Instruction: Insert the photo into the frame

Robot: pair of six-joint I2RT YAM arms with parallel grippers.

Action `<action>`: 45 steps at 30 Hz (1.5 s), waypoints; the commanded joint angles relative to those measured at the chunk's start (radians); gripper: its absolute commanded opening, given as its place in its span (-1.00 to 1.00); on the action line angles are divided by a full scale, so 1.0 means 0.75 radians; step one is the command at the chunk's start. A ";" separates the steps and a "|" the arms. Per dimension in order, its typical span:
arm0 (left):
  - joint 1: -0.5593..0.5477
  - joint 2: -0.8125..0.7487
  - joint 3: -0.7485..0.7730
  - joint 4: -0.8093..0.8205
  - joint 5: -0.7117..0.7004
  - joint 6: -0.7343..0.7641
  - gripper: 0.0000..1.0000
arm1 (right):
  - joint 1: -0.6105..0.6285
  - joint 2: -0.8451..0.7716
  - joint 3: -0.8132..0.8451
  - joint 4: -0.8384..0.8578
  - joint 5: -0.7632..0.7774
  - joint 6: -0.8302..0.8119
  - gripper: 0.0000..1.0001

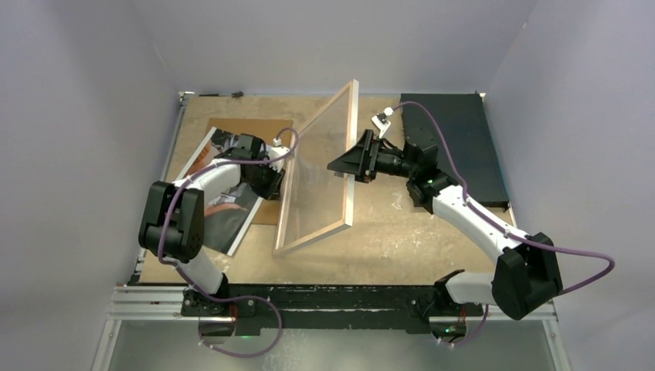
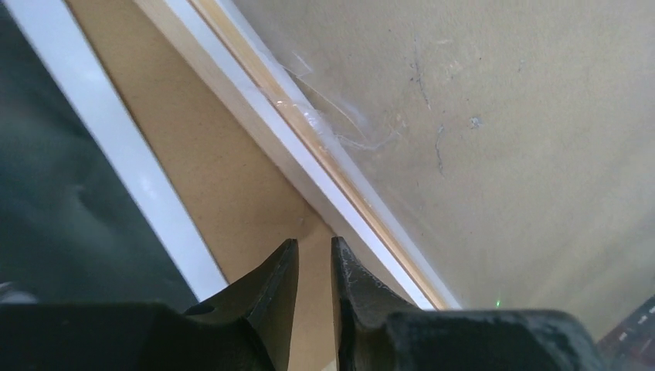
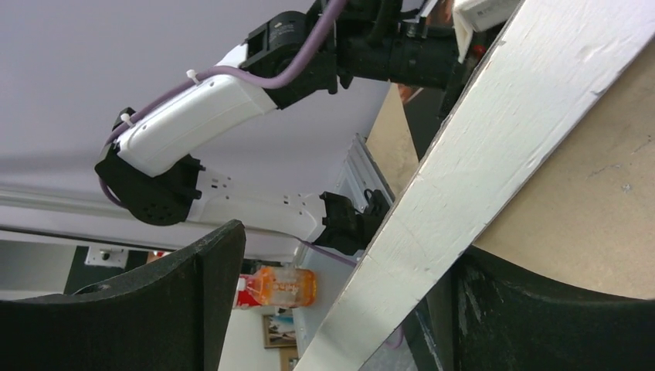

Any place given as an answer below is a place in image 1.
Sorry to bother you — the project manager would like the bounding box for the printed photo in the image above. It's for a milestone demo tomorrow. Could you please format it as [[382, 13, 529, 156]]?
[[178, 127, 262, 256]]

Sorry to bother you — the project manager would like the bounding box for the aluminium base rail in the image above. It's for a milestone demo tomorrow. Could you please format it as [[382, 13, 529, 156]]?
[[108, 286, 558, 322]]

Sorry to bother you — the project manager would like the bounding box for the brown backing board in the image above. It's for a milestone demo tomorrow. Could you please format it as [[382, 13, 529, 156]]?
[[205, 117, 294, 226]]

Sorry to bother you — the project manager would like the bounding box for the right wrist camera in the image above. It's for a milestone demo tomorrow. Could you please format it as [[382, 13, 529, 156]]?
[[371, 107, 394, 139]]

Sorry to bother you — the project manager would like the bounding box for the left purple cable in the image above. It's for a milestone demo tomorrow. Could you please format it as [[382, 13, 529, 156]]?
[[155, 128, 283, 359]]

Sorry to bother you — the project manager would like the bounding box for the clear acrylic sheet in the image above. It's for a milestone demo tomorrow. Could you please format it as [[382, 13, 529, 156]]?
[[280, 89, 351, 250]]

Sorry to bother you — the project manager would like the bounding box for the purple cable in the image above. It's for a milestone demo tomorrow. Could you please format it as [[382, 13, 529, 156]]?
[[383, 100, 616, 349], [155, 128, 283, 359]]

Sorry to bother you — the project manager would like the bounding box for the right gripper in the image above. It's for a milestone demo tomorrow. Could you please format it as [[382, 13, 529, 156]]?
[[328, 130, 417, 185]]

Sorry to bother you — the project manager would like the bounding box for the picture frame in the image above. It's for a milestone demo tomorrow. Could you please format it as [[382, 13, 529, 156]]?
[[272, 79, 360, 257]]

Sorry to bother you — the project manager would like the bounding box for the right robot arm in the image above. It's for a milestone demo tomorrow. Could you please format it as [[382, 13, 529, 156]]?
[[327, 129, 563, 320]]

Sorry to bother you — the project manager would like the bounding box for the black foam mat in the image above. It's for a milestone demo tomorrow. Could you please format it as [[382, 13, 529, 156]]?
[[400, 92, 510, 209]]

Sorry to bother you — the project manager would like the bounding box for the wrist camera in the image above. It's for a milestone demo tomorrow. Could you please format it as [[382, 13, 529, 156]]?
[[267, 138, 290, 167], [371, 107, 394, 139]]

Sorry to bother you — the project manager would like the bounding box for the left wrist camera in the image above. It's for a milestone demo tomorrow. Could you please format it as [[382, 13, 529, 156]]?
[[267, 138, 290, 167]]

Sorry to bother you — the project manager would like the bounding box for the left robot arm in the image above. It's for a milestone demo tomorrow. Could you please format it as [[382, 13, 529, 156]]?
[[137, 131, 299, 316]]

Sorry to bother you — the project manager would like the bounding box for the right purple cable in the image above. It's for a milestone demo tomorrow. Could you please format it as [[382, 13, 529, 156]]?
[[383, 100, 616, 349]]

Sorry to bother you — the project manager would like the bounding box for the black mounting plate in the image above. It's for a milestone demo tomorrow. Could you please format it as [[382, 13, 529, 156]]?
[[181, 283, 484, 335]]

